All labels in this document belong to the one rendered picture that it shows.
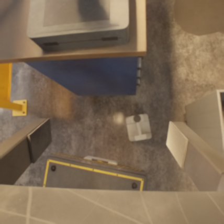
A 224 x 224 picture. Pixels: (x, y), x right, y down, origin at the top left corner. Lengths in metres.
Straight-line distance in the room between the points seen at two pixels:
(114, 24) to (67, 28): 0.11
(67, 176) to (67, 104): 0.65
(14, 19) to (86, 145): 1.06
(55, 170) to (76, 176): 0.15
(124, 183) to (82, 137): 0.57
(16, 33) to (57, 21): 0.19
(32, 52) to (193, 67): 1.28
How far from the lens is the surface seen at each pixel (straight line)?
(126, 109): 1.36
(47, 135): 0.17
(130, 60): 0.64
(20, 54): 0.57
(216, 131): 0.93
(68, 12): 0.46
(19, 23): 0.63
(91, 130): 1.40
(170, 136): 0.16
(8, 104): 1.59
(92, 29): 0.42
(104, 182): 1.10
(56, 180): 1.20
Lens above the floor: 1.35
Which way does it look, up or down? 80 degrees down
